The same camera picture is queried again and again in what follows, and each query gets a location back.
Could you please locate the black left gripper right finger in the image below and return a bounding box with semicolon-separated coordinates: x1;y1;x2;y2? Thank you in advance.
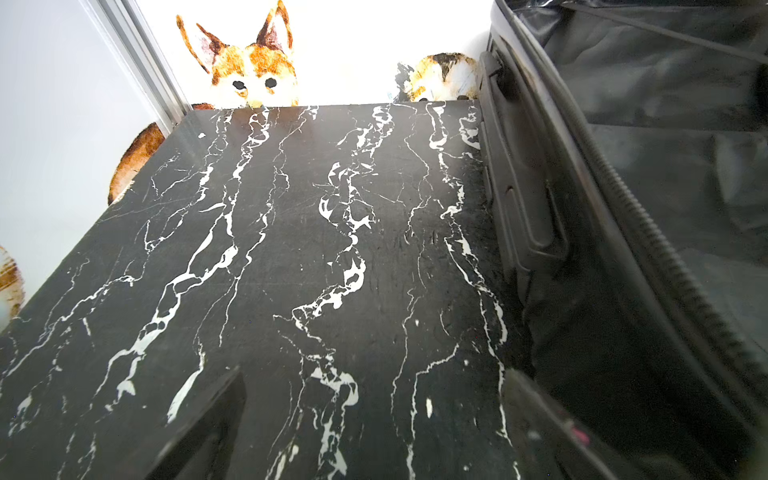
501;368;645;479

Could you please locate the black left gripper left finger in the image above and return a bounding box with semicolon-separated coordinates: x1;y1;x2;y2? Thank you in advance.
142;367;247;479

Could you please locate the black hard-shell suitcase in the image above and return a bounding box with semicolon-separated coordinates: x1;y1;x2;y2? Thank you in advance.
480;1;767;479

